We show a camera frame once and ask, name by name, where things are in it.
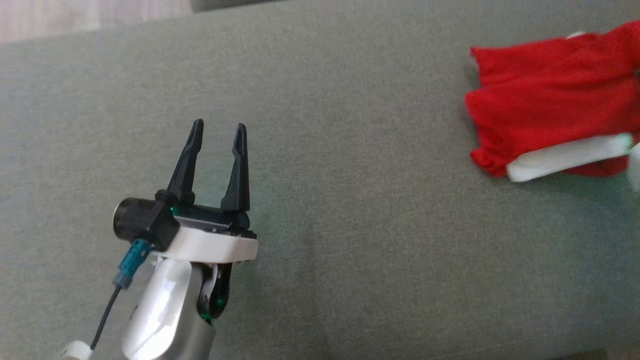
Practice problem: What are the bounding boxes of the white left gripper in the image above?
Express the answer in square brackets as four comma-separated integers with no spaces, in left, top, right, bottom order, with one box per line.
[157,119,259,262]

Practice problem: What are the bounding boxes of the red shorts with white stripe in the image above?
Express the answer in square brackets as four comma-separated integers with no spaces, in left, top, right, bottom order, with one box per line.
[465,75,640,183]

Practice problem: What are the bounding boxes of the large grey sofa seat cushion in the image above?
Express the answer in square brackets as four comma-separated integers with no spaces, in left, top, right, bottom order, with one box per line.
[0,0,640,360]

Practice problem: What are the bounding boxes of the left camera cable teal connector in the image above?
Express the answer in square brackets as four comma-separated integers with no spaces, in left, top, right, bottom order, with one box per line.
[89,238,153,352]

